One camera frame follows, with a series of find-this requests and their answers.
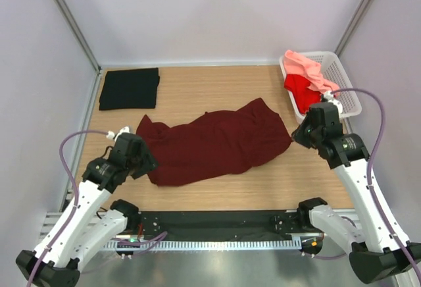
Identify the dark red t shirt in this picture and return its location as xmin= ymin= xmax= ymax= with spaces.
xmin=136 ymin=98 xmax=292 ymax=187

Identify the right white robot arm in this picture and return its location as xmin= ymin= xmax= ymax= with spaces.
xmin=292 ymin=102 xmax=420 ymax=284

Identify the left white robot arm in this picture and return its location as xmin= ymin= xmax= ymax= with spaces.
xmin=16 ymin=127 xmax=157 ymax=286

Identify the bright red t shirt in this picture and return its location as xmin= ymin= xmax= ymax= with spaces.
xmin=284 ymin=74 xmax=321 ymax=115

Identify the folded black t shirt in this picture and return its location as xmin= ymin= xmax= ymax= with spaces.
xmin=99 ymin=68 xmax=160 ymax=111

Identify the pink t shirt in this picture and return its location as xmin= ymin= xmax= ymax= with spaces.
xmin=284 ymin=50 xmax=339 ymax=93

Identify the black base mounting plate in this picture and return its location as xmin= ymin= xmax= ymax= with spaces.
xmin=124 ymin=210 xmax=321 ymax=242

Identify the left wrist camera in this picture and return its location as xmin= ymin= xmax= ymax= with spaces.
xmin=114 ymin=126 xmax=131 ymax=140

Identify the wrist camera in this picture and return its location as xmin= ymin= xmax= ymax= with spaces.
xmin=114 ymin=126 xmax=131 ymax=140
xmin=322 ymin=91 xmax=343 ymax=114

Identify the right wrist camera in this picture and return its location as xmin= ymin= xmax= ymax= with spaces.
xmin=322 ymin=91 xmax=343 ymax=114

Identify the aluminium front rail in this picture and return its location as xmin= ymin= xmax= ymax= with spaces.
xmin=39 ymin=210 xmax=107 ymax=240

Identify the white slotted cable duct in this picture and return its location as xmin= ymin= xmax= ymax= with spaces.
xmin=102 ymin=238 xmax=302 ymax=252

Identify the right aluminium frame post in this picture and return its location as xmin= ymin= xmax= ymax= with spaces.
xmin=334 ymin=0 xmax=374 ymax=57

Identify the aluminium frame post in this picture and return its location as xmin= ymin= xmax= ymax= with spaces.
xmin=54 ymin=0 xmax=101 ymax=73
xmin=334 ymin=0 xmax=374 ymax=57

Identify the left aluminium frame post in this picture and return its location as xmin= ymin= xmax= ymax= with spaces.
xmin=54 ymin=0 xmax=101 ymax=73

